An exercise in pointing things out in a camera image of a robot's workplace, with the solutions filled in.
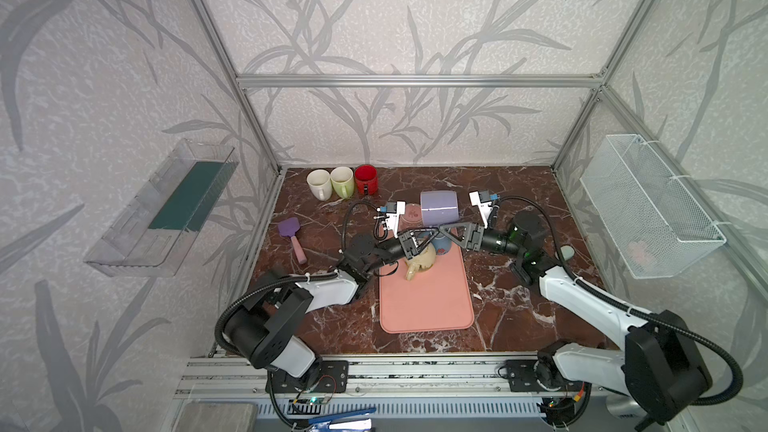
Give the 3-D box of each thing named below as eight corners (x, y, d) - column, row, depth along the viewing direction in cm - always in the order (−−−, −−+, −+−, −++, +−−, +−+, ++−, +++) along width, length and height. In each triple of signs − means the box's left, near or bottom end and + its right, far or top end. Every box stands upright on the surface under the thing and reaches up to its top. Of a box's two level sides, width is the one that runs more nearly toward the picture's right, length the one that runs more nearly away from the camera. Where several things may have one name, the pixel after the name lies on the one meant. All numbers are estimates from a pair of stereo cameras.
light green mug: (332, 205, 110) (327, 189, 103) (336, 182, 117) (332, 166, 110) (352, 205, 110) (349, 189, 103) (355, 182, 117) (352, 166, 110)
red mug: (354, 196, 112) (352, 184, 107) (357, 176, 119) (355, 164, 114) (377, 196, 112) (375, 184, 107) (378, 176, 119) (377, 164, 114)
